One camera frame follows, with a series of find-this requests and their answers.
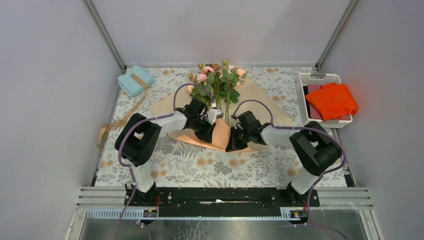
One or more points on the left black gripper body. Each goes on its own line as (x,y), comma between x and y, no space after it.
(201,128)

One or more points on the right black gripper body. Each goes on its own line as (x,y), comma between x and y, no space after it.
(240,137)

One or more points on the tan wrapping paper sheet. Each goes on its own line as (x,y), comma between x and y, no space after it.
(221,133)

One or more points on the pink fake flower bunch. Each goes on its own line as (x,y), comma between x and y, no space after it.
(217,83)

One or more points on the tan ribbon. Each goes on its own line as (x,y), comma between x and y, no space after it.
(105,129)

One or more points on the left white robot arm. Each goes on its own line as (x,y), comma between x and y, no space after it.
(138,139)

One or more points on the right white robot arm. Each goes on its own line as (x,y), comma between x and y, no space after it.
(316,149)

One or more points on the white plastic basket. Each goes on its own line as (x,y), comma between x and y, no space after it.
(309,82)

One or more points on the light blue folded towel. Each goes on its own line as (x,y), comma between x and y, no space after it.
(129,86)

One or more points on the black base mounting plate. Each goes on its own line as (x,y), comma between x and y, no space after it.
(230,202)

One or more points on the orange folded cloth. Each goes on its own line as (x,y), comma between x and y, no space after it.
(332,101)

